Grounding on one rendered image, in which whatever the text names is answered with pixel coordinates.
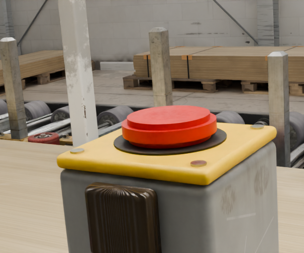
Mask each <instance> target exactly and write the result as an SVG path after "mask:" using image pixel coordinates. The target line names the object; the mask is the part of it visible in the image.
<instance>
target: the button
mask: <svg viewBox="0 0 304 253"><path fill-rule="evenodd" d="M216 131H217V118H216V116H215V115H214V114H212V113H210V111H209V110H208V109H206V108H203V107H198V106H189V105H172V106H160V107H153V108H147V109H142V110H139V111H136V112H133V113H131V114H129V115H128V116H127V119H125V120H124V121H123V122H122V135H123V138H124V139H126V140H128V141H129V142H130V143H131V144H133V145H135V146H138V147H143V148H151V149H170V148H180V147H187V146H192V145H196V144H199V143H202V142H204V141H207V140H208V139H209V138H210V137H211V135H213V134H214V133H215V132H216Z"/></svg>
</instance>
